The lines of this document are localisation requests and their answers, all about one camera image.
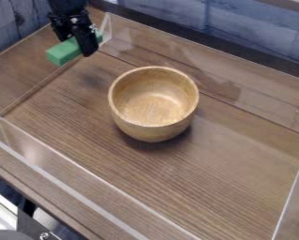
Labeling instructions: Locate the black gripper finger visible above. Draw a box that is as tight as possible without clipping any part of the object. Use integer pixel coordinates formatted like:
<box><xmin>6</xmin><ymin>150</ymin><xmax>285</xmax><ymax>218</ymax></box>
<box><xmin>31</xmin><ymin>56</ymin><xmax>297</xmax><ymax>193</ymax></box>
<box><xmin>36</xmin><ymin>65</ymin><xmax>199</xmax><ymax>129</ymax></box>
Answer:
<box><xmin>70</xmin><ymin>16</ymin><xmax>99</xmax><ymax>57</ymax></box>
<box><xmin>50</xmin><ymin>13</ymin><xmax>72</xmax><ymax>41</ymax></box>

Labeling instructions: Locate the clear acrylic front barrier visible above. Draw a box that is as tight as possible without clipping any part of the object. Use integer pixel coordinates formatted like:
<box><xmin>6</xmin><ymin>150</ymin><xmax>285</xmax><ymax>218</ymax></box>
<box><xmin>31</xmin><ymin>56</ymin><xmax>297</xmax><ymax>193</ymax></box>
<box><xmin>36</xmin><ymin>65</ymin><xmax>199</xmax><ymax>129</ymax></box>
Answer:
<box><xmin>0</xmin><ymin>116</ymin><xmax>202</xmax><ymax>240</ymax></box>

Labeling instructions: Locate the round wooden bowl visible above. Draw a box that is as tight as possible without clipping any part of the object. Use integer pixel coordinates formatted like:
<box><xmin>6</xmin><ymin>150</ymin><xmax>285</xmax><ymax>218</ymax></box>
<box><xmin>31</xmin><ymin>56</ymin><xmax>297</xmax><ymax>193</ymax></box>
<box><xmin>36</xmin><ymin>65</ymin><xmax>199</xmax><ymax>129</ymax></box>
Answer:
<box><xmin>108</xmin><ymin>66</ymin><xmax>199</xmax><ymax>143</ymax></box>

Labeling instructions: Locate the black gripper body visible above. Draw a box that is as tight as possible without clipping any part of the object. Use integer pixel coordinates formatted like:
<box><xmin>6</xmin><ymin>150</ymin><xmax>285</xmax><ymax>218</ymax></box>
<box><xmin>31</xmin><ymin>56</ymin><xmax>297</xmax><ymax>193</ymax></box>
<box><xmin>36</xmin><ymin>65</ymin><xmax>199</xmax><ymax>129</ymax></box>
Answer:
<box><xmin>48</xmin><ymin>0</ymin><xmax>90</xmax><ymax>23</ymax></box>

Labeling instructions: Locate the green rectangular block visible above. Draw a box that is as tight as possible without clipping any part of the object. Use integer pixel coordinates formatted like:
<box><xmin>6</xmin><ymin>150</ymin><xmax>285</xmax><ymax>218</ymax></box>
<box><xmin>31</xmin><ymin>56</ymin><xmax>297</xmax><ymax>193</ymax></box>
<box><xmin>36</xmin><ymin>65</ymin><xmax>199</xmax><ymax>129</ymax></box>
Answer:
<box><xmin>46</xmin><ymin>31</ymin><xmax>104</xmax><ymax>68</ymax></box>

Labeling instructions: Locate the black metal mount with bolt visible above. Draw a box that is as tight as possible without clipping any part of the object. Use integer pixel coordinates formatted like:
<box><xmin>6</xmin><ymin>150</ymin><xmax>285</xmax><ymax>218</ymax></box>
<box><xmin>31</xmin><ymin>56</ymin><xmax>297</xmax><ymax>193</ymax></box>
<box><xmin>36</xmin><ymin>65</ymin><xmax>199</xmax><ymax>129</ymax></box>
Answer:
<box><xmin>16</xmin><ymin>210</ymin><xmax>63</xmax><ymax>240</ymax></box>

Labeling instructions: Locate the clear acrylic corner bracket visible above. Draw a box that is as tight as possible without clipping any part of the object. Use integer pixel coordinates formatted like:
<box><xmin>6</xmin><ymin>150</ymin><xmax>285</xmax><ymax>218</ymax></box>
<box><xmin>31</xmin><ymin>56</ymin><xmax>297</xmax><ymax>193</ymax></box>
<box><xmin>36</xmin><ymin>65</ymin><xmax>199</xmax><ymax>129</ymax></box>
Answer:
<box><xmin>90</xmin><ymin>14</ymin><xmax>111</xmax><ymax>46</ymax></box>

